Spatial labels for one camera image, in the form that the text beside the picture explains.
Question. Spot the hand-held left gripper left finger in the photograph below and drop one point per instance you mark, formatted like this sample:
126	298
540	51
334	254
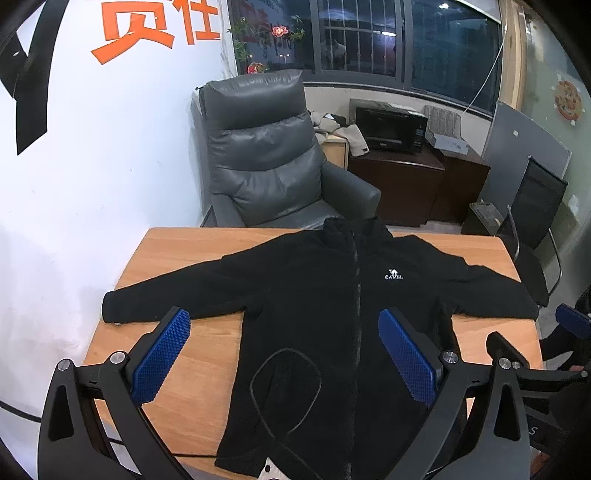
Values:
161	355

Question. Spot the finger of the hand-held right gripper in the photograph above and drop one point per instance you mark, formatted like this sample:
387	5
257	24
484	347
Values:
501	344
570	318

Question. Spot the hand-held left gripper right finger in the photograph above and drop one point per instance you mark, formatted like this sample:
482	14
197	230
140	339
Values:
408	360

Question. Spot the black fleece jacket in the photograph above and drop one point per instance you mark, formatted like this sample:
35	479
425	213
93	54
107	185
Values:
314	286

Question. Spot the pile of beige clothes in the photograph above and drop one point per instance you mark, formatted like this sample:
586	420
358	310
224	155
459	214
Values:
353	138

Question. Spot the black mesh office chair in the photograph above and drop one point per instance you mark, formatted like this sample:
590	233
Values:
538	194

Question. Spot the dark wood cabinet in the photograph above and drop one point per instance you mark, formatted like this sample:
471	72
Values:
397	184

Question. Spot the grey board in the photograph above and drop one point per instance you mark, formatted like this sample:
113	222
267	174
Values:
512	147

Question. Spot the flat white box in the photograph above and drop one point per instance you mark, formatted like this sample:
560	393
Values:
445	142

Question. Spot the small light wood cabinet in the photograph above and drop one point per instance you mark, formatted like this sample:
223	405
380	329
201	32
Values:
334	150

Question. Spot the grey leather armchair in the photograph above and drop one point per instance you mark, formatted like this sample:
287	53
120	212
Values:
258	152

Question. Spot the black microwave oven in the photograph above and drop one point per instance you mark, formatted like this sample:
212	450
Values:
388	131

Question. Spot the grey ribbed radiator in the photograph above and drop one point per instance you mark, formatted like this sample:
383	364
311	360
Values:
443	121

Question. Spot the green plant with red flowers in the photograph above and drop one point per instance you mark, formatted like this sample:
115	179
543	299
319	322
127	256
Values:
240	46

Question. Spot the dark window with bars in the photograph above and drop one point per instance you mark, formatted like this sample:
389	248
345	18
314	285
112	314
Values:
369	37

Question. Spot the round orange wall sticker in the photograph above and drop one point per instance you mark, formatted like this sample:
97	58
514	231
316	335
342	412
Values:
568	99

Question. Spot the black wall graphic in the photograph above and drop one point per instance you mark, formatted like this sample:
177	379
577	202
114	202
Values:
32	92

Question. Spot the orange wall lettering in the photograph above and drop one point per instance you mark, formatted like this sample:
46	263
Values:
138	27

